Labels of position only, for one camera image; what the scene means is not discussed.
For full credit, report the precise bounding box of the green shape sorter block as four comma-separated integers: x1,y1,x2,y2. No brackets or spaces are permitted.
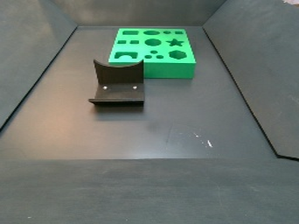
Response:
108,28,196,79

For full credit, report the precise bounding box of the black curved holder bracket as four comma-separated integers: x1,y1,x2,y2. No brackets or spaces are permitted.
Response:
88,60,145,105

